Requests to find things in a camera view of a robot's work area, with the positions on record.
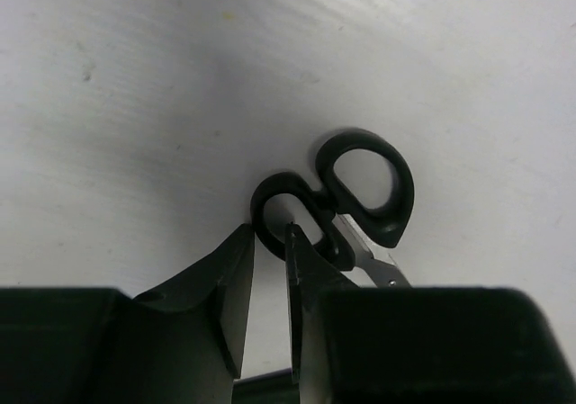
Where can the black handled scissors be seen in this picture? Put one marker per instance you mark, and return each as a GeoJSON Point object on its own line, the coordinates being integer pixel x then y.
{"type": "Point", "coordinates": [364, 202]}

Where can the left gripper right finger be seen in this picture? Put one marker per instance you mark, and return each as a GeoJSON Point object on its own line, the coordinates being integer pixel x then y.
{"type": "Point", "coordinates": [327, 321]}

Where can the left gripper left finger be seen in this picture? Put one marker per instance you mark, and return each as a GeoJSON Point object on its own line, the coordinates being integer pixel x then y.
{"type": "Point", "coordinates": [196, 324]}

